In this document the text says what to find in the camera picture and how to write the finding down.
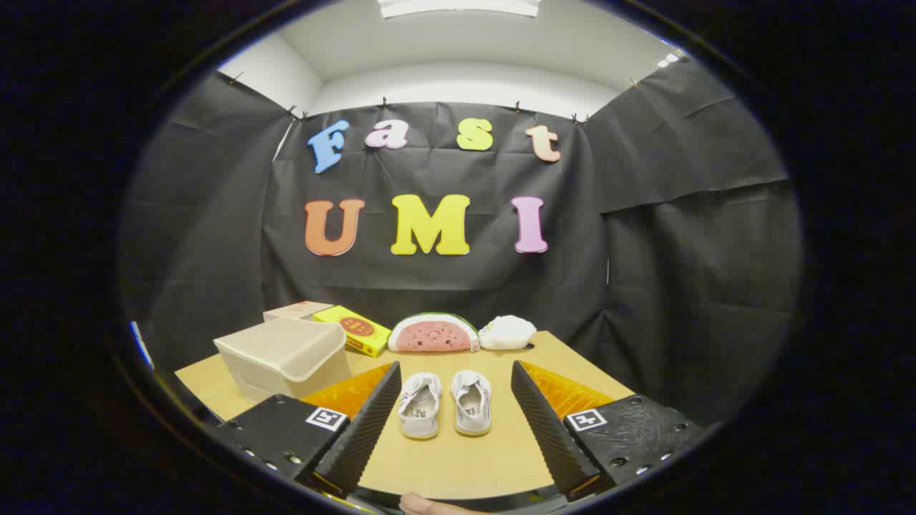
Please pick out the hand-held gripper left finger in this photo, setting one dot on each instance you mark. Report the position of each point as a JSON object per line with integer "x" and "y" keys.
{"x": 365, "y": 436}

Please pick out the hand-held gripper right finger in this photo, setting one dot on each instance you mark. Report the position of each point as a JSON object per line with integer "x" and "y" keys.
{"x": 547, "y": 436}

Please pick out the white canvas shoe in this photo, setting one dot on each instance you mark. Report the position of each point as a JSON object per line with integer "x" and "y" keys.
{"x": 472, "y": 418}
{"x": 420, "y": 418}

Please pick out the cream fabric storage box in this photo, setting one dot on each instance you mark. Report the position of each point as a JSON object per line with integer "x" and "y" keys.
{"x": 286, "y": 354}

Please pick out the yellow book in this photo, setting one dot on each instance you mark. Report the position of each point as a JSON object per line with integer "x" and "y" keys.
{"x": 372, "y": 342}

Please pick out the white plush toy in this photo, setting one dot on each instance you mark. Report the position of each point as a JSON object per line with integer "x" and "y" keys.
{"x": 507, "y": 333}

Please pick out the watermelon slice plush toy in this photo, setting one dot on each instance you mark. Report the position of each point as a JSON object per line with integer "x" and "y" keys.
{"x": 433, "y": 336}

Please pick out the beige book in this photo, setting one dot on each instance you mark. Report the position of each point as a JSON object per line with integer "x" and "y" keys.
{"x": 293, "y": 311}

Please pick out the ceiling light panel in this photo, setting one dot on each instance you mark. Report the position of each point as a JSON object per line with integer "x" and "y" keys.
{"x": 458, "y": 7}

